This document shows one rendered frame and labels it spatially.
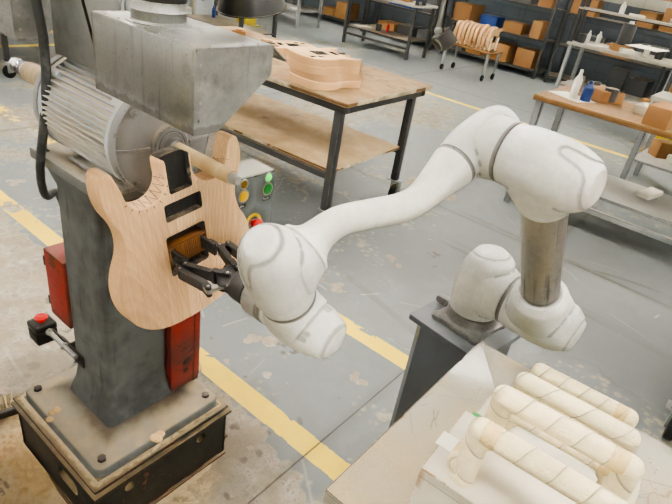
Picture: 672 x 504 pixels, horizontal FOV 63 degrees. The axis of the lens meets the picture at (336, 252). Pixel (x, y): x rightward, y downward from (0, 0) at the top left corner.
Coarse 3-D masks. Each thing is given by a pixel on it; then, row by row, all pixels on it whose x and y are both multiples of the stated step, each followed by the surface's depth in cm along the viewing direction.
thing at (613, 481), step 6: (612, 474) 69; (618, 474) 68; (606, 480) 70; (612, 480) 69; (618, 480) 68; (624, 480) 68; (630, 480) 67; (636, 480) 67; (606, 486) 70; (612, 486) 69; (618, 486) 68; (624, 486) 68; (630, 486) 68; (612, 492) 69; (618, 492) 69; (624, 492) 68; (630, 492) 68; (624, 498) 69
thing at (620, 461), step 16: (512, 400) 74; (528, 400) 74; (528, 416) 73; (544, 416) 72; (560, 416) 72; (560, 432) 71; (576, 432) 70; (592, 432) 70; (576, 448) 70; (592, 448) 69; (608, 448) 68; (608, 464) 68; (624, 464) 67; (640, 464) 67
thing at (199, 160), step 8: (176, 144) 120; (192, 152) 118; (192, 160) 117; (200, 160) 116; (208, 160) 115; (200, 168) 117; (208, 168) 115; (216, 168) 113; (224, 168) 113; (216, 176) 114; (224, 176) 112
